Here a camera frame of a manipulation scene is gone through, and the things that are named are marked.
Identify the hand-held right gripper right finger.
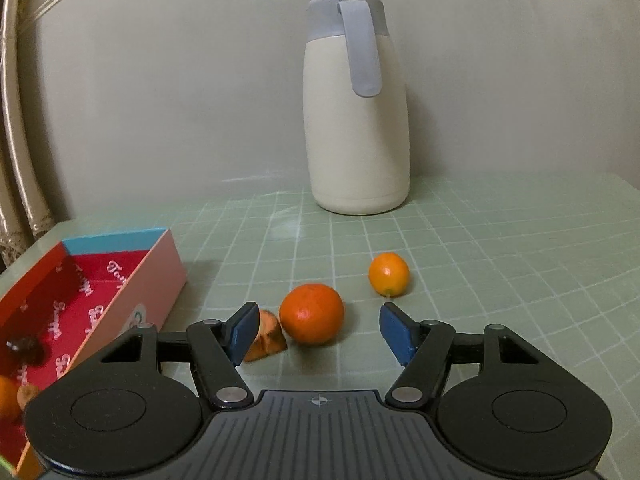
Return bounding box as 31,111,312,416
379,302,556,409

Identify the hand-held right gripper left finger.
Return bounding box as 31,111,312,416
75,301,261,409

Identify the brown orange food chunk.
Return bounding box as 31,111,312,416
243,310,288,363

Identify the orange tangerine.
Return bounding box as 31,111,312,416
0,375,23,418
279,283,346,346

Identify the colourful cardboard box red inside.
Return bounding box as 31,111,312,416
0,227,189,478

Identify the tan food chunk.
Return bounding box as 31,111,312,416
16,382,41,411

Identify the small orange kumquat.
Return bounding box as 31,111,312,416
368,252,411,297

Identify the green grid table cover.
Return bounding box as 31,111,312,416
0,170,640,480

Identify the white thermos jug grey lid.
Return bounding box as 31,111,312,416
303,0,412,215

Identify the beige satin curtain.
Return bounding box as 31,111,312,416
0,0,53,266

